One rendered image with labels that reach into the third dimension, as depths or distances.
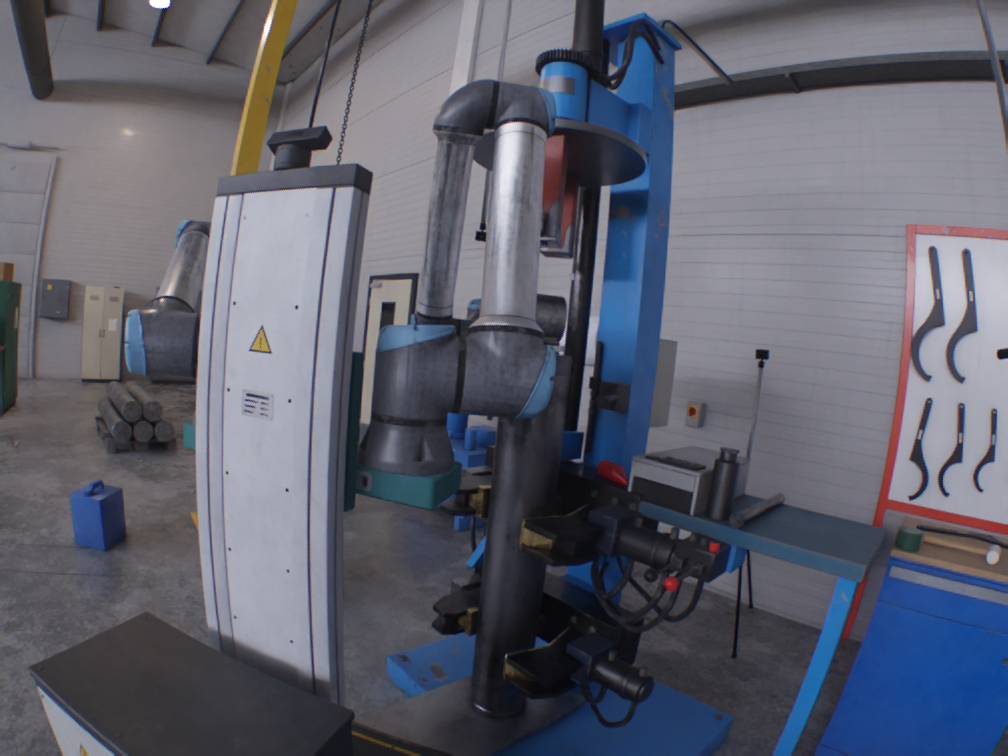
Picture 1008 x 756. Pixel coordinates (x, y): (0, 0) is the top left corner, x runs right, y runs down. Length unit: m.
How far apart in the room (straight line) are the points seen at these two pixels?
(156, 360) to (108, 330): 9.96
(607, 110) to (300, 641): 1.81
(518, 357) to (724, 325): 2.63
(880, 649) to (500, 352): 1.78
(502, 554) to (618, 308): 0.95
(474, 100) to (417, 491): 0.81
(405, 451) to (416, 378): 0.13
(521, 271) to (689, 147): 3.01
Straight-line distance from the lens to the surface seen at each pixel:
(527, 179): 1.11
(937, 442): 3.16
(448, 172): 1.21
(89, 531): 3.71
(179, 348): 1.23
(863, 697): 2.31
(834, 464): 3.28
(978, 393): 3.16
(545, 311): 1.60
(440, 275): 1.25
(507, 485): 1.64
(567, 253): 1.83
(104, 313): 11.19
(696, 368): 3.57
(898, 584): 2.11
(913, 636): 2.18
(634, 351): 1.91
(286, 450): 0.99
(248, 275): 1.04
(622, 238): 2.00
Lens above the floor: 1.51
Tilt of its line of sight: 4 degrees down
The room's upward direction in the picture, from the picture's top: 6 degrees clockwise
